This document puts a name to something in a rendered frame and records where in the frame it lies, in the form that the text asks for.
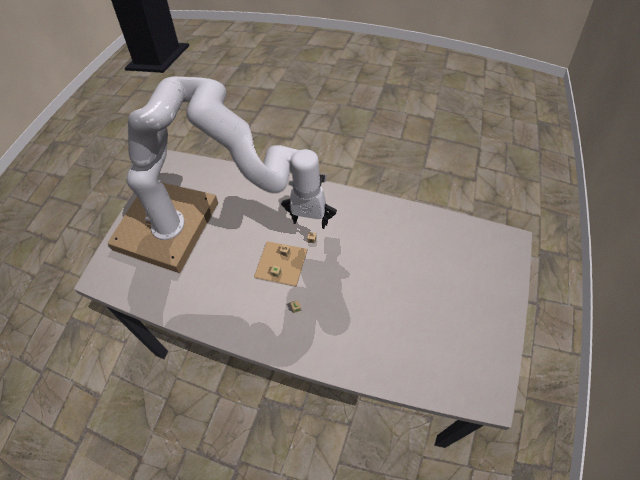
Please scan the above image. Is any tan square mat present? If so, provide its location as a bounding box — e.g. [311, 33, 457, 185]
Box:
[254, 241, 308, 286]

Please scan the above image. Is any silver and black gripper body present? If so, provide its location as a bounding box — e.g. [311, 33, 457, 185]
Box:
[290, 186, 326, 219]

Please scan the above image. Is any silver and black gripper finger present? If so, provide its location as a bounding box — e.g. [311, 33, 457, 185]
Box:
[281, 199, 298, 224]
[322, 204, 337, 229]

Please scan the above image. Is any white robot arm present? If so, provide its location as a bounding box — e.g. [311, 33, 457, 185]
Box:
[127, 77, 327, 240]

